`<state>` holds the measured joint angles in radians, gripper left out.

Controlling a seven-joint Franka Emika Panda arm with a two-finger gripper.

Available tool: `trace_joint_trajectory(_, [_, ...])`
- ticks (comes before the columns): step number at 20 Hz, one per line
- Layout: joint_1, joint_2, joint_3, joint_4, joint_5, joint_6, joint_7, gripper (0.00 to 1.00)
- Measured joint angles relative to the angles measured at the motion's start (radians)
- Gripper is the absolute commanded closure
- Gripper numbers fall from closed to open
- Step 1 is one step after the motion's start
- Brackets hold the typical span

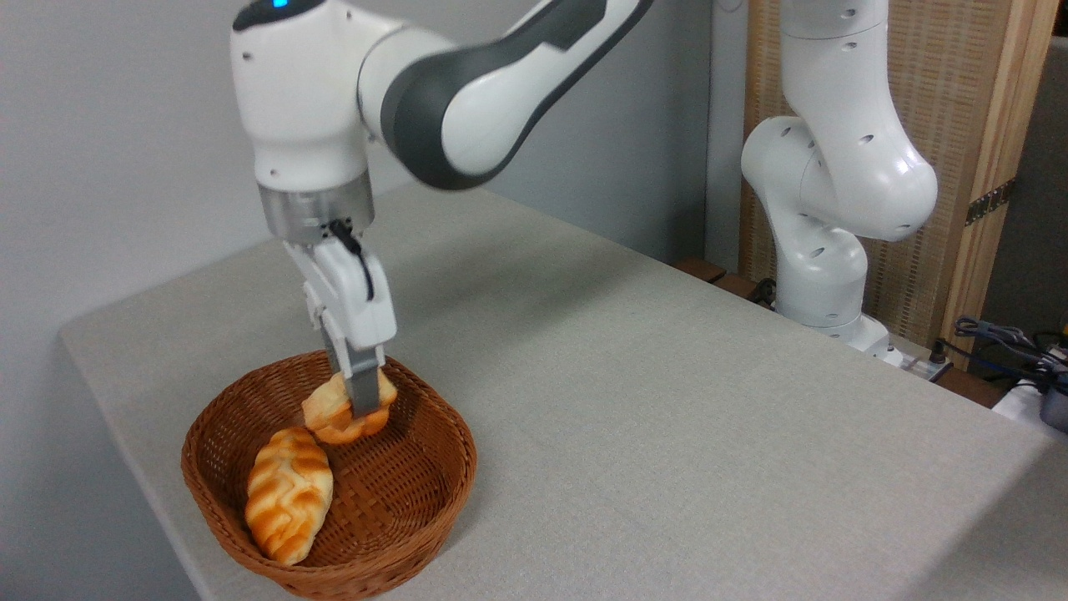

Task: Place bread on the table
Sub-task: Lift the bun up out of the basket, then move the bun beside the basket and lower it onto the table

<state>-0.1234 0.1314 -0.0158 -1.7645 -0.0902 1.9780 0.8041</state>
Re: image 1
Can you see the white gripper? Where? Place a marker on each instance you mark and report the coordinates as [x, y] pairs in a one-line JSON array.
[[355, 300]]

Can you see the round pale bread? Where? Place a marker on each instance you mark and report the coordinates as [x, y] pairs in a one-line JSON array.
[[329, 417]]

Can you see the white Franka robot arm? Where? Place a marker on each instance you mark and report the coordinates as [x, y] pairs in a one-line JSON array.
[[834, 184]]

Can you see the braided golden bread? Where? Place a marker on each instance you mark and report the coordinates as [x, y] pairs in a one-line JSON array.
[[288, 492]]

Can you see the brown wicker basket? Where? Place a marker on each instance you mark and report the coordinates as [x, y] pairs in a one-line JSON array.
[[392, 509]]

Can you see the metal screen hinge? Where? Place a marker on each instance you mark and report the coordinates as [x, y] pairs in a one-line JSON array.
[[990, 202]]

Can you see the wooden rattan folding screen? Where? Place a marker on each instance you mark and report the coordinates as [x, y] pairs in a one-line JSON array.
[[959, 100]]

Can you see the blue plastic container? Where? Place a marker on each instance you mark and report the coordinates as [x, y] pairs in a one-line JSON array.
[[1056, 405]]

